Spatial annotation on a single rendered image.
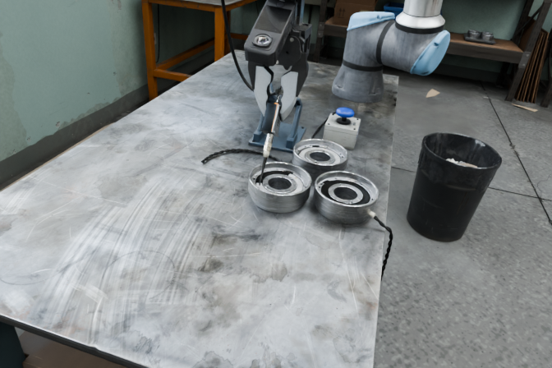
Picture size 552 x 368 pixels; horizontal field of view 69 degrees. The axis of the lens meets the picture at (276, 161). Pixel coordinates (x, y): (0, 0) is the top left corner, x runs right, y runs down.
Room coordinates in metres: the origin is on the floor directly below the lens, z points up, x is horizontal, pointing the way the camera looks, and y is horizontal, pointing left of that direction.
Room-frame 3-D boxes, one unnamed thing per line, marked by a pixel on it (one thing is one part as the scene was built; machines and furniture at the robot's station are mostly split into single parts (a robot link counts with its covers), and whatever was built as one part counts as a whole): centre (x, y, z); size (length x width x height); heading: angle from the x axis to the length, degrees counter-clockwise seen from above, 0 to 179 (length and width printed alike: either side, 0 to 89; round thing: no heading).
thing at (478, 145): (1.62, -0.81, 0.21); 0.34 x 0.34 x 0.43
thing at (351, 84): (1.14, -0.22, 0.85); 0.15 x 0.15 x 0.10
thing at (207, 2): (3.37, 0.53, 0.39); 1.50 x 0.62 x 0.78; 166
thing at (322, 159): (0.68, -0.08, 0.82); 0.10 x 0.10 x 0.04
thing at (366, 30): (1.14, -0.23, 0.97); 0.13 x 0.12 x 0.14; 52
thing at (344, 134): (0.82, -0.14, 0.82); 0.08 x 0.07 x 0.05; 166
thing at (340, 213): (0.56, -0.12, 0.82); 0.10 x 0.10 x 0.04
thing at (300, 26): (0.65, 0.01, 1.07); 0.09 x 0.08 x 0.12; 168
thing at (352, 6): (4.23, -0.64, 0.64); 0.49 x 0.40 x 0.37; 81
